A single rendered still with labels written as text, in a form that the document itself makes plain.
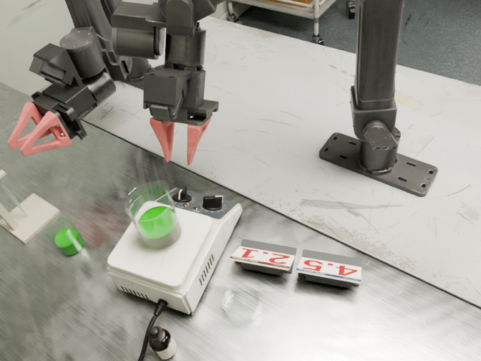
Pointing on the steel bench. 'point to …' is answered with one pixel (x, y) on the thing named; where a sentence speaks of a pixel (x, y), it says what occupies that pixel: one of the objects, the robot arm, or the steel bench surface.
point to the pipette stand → (48, 211)
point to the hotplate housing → (217, 233)
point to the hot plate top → (161, 259)
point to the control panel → (202, 205)
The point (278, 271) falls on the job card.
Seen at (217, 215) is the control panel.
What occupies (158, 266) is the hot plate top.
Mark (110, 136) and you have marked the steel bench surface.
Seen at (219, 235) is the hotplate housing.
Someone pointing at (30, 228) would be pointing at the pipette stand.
